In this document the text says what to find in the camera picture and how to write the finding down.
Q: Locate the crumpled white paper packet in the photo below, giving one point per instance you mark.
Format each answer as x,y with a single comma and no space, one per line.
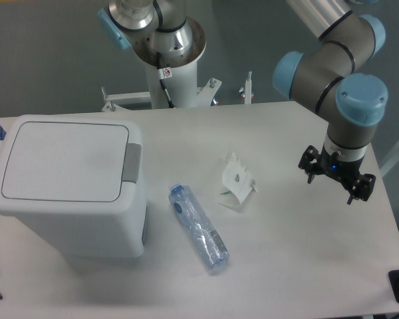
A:
238,183

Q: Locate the clear plastic water bottle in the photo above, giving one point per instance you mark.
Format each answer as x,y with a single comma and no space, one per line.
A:
200,229

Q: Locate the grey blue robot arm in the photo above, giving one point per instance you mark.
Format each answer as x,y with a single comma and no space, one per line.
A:
327,82

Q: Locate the white metal frame post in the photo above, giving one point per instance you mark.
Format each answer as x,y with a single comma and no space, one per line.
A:
246,92

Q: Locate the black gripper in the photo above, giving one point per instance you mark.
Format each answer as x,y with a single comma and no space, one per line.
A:
359,187

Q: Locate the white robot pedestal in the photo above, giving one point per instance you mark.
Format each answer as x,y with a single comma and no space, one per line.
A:
171,64

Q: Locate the white plastic trash can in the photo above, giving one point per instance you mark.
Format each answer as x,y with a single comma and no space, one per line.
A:
77,182

